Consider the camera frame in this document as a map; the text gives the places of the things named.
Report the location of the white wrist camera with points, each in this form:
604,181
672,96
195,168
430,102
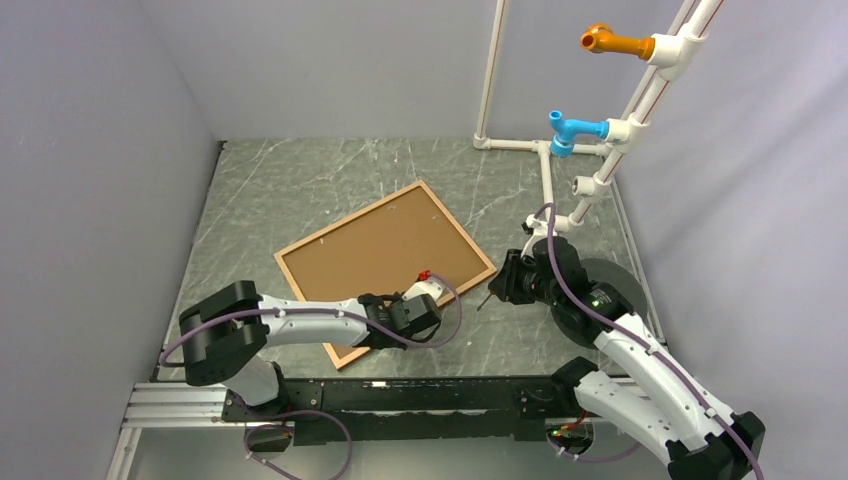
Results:
426,284
536,227

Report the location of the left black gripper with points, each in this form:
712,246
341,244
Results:
397,297

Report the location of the red blue screwdriver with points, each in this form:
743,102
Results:
484,302

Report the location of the black round disc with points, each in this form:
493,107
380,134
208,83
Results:
610,289

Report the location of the blue pipe fitting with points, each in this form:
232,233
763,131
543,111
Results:
568,129

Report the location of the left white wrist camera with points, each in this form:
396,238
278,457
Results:
426,284

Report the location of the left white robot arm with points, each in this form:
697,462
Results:
222,335

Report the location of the wooden picture frame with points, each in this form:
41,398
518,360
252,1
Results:
383,248

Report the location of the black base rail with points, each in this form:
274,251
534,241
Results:
522,408

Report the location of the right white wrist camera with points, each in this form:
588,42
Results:
536,227

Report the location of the orange pipe fitting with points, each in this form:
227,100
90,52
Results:
600,38

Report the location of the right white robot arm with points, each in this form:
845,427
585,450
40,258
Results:
693,434

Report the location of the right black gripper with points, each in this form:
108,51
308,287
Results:
507,286

